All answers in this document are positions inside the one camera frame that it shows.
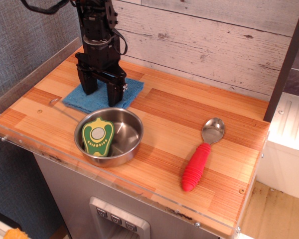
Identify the grey toy kitchen cabinet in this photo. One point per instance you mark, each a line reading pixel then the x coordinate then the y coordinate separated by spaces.
pixel 72 191

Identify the dark grey right post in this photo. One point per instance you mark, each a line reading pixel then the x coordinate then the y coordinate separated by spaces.
pixel 283 75

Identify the blue cloth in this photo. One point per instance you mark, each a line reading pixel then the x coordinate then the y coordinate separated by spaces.
pixel 78 100

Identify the red handled metal spoon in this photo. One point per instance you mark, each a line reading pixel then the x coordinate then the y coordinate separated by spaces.
pixel 212 132

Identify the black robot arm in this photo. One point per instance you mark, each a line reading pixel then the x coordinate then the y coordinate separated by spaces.
pixel 97 20

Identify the orange brown object bottom left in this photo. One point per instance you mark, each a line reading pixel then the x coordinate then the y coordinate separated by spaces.
pixel 15 234

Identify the green yellow toy pepper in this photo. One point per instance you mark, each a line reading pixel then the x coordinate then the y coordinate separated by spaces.
pixel 97 137

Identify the white toy sink unit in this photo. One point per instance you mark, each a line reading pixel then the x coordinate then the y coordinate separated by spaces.
pixel 279 165

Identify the silver button panel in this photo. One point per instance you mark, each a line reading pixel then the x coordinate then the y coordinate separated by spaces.
pixel 112 222

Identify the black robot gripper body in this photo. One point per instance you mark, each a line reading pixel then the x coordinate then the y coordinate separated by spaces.
pixel 102 57

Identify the clear acrylic front guard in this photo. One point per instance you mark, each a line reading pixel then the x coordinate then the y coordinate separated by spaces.
pixel 152 172

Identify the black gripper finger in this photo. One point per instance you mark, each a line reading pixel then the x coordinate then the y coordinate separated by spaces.
pixel 115 93
pixel 88 81

